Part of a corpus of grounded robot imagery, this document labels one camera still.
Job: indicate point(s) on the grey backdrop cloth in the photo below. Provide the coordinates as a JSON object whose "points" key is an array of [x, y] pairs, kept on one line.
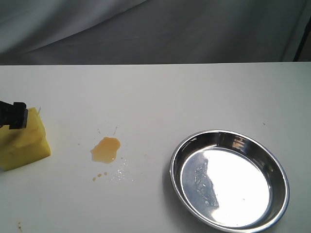
{"points": [[119, 32]]}

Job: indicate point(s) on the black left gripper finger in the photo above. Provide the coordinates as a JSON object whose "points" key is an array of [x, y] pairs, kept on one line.
{"points": [[13, 115]]}

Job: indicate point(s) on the round stainless steel dish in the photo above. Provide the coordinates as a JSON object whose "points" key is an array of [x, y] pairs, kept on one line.
{"points": [[229, 181]]}

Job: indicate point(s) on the orange liquid spill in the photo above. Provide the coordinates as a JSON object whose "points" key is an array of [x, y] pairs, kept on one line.
{"points": [[106, 150]]}

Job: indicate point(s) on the black stand pole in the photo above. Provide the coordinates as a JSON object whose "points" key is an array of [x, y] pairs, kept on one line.
{"points": [[302, 40]]}

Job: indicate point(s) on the yellow sponge block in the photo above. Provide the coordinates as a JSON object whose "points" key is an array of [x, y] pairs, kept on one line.
{"points": [[19, 147]]}

